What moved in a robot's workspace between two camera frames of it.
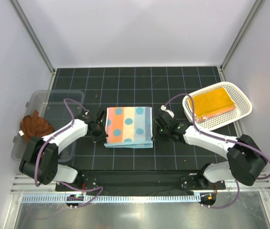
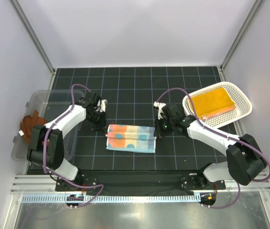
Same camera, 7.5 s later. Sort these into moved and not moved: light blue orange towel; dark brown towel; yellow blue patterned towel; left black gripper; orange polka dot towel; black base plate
Moved: light blue orange towel; left black gripper
Not moved: black base plate; orange polka dot towel; yellow blue patterned towel; dark brown towel
